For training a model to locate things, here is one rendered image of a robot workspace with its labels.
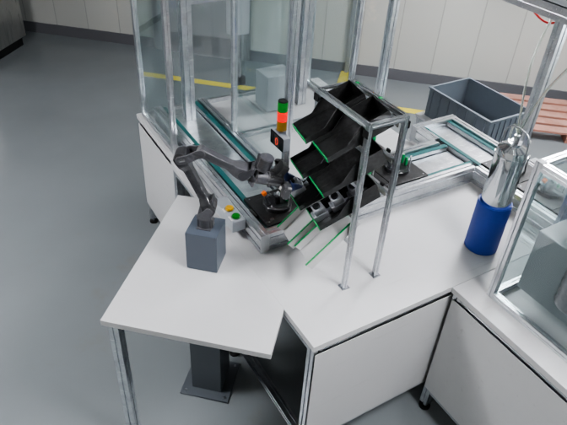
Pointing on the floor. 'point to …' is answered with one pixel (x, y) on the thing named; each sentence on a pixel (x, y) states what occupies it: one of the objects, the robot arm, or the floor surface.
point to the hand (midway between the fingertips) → (293, 181)
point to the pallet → (558, 110)
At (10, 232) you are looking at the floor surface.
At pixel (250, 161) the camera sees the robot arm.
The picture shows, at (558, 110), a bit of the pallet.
